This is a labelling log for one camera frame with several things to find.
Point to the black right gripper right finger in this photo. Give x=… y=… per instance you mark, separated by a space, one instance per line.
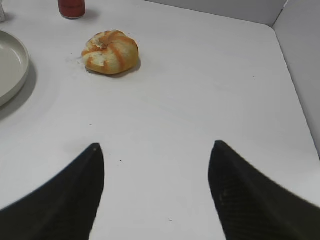
x=250 y=206

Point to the orange striped bread roll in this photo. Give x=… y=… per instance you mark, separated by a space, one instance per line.
x=110 y=53

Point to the red soda can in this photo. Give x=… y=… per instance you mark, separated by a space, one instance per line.
x=72 y=9

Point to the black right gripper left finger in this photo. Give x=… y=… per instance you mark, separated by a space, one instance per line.
x=64 y=208

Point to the blue white milk carton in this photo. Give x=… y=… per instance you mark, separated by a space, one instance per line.
x=2 y=13

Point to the beige round plate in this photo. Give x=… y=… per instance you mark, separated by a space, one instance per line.
x=14 y=66

